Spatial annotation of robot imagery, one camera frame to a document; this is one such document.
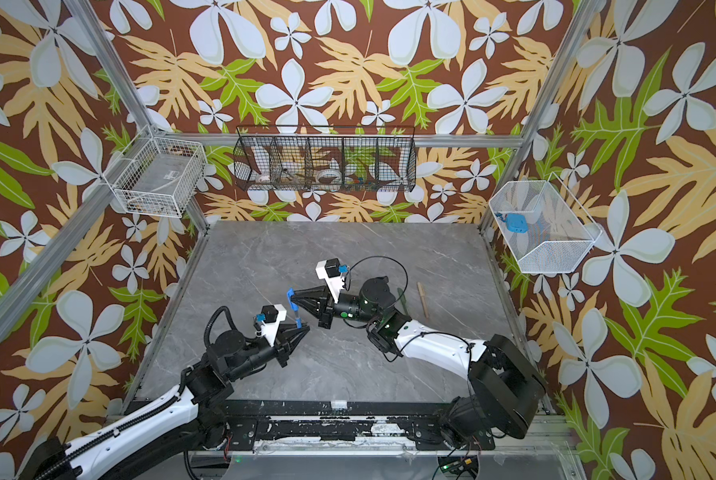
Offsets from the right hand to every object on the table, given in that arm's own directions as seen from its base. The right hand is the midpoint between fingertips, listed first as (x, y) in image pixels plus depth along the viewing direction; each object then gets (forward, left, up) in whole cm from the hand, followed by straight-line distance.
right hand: (293, 302), depth 65 cm
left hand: (0, -1, -10) cm, 11 cm away
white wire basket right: (+20, -69, 0) cm, 71 cm away
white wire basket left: (+40, +44, +6) cm, 60 cm away
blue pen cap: (+1, +1, +2) cm, 2 cm away
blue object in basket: (+27, -60, -3) cm, 66 cm away
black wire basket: (+54, -4, +2) cm, 54 cm away
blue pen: (-1, 0, -7) cm, 8 cm away
